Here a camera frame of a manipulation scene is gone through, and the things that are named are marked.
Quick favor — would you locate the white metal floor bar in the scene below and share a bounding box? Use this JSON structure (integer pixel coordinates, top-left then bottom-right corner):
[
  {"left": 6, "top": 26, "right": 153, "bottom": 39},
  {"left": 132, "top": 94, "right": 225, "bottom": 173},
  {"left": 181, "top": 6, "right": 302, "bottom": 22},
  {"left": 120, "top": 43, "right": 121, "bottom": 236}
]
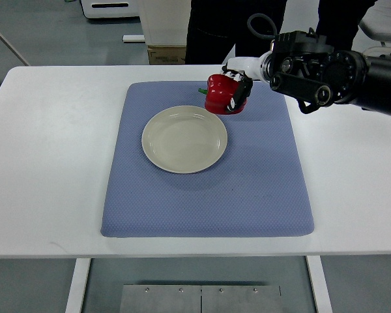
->
[{"left": 122, "top": 35, "right": 145, "bottom": 43}]

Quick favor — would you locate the beige round plate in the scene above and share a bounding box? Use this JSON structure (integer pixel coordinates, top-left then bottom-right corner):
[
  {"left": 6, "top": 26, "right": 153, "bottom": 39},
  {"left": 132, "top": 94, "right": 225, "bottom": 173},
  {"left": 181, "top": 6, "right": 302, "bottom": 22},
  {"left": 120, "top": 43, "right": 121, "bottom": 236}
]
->
[{"left": 141, "top": 106, "right": 228, "bottom": 174}]

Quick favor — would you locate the white table leg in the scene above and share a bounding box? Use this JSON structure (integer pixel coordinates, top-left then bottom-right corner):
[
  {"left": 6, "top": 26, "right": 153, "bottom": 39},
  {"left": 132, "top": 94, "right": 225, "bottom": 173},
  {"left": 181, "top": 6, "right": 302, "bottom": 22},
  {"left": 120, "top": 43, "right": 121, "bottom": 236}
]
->
[
  {"left": 65, "top": 258, "right": 91, "bottom": 313},
  {"left": 306, "top": 256, "right": 333, "bottom": 313}
]

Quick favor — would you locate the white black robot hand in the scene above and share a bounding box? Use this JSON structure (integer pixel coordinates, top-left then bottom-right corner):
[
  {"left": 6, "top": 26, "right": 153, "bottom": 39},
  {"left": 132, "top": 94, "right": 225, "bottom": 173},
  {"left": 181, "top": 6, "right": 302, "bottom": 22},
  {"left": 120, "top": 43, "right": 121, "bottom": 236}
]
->
[{"left": 222, "top": 52, "right": 272, "bottom": 113}]

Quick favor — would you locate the white chair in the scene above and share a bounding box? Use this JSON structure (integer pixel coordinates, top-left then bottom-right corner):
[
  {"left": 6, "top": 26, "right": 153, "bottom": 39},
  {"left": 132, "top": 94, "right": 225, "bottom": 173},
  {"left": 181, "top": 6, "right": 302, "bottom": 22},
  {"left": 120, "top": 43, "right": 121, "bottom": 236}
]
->
[{"left": 359, "top": 0, "right": 391, "bottom": 56}]

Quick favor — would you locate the left white table leg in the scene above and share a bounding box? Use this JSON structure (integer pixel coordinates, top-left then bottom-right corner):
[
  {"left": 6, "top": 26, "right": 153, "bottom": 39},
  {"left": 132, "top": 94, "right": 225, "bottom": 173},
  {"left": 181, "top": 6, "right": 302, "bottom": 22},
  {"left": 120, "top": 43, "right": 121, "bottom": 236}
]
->
[{"left": 65, "top": 258, "right": 91, "bottom": 313}]

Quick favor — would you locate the blue padded mat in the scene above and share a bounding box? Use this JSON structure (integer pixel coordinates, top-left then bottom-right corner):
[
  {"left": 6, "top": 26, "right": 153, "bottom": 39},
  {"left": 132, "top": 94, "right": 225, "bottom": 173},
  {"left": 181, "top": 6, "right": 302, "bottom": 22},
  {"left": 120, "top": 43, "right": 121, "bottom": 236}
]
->
[{"left": 101, "top": 82, "right": 314, "bottom": 238}]

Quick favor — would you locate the red bell pepper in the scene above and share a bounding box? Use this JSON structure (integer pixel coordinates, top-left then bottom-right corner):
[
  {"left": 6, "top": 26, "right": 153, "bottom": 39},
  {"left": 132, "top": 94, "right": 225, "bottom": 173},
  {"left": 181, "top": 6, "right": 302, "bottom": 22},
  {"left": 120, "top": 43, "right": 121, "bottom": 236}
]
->
[{"left": 198, "top": 74, "right": 253, "bottom": 115}]

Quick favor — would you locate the metal base plate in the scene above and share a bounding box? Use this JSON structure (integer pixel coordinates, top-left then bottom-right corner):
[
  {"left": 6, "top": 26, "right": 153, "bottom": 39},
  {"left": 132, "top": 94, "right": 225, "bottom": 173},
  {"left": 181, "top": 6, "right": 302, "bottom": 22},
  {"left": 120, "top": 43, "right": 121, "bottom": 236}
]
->
[{"left": 119, "top": 284, "right": 283, "bottom": 312}]

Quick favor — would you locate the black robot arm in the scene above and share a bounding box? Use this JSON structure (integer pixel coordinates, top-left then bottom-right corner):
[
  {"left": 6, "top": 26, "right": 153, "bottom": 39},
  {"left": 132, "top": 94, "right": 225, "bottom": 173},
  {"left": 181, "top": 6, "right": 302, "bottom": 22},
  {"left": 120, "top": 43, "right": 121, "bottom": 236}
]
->
[{"left": 247, "top": 13, "right": 391, "bottom": 115}]

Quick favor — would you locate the right white table leg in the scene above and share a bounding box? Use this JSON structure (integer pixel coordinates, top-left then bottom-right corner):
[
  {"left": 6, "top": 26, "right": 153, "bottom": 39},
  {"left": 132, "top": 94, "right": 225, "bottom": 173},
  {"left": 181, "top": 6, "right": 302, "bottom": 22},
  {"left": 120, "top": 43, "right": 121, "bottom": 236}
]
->
[{"left": 306, "top": 256, "right": 333, "bottom": 313}]

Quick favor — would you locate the white appliance with slot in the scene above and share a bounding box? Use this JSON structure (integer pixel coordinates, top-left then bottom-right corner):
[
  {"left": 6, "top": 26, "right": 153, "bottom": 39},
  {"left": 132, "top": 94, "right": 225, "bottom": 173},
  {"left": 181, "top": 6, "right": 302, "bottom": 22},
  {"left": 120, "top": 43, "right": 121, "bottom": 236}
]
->
[{"left": 80, "top": 0, "right": 139, "bottom": 19}]

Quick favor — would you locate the white cabinet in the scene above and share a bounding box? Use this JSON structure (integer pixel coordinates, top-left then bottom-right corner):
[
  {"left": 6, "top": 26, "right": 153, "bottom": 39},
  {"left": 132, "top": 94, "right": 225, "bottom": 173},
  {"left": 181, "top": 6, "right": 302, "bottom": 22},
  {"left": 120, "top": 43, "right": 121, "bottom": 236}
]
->
[{"left": 138, "top": 0, "right": 191, "bottom": 46}]

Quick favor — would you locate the person in black trousers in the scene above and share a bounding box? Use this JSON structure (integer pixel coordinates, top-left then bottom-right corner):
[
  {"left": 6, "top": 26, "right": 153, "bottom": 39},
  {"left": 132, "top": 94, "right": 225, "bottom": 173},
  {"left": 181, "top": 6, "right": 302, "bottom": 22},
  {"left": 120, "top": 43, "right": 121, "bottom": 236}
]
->
[{"left": 185, "top": 1, "right": 287, "bottom": 65}]

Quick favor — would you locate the cardboard box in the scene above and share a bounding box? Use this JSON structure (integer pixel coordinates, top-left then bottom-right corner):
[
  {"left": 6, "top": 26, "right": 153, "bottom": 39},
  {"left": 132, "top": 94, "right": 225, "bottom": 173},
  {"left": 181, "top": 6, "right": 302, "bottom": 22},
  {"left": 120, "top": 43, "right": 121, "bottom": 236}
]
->
[{"left": 147, "top": 46, "right": 186, "bottom": 65}]

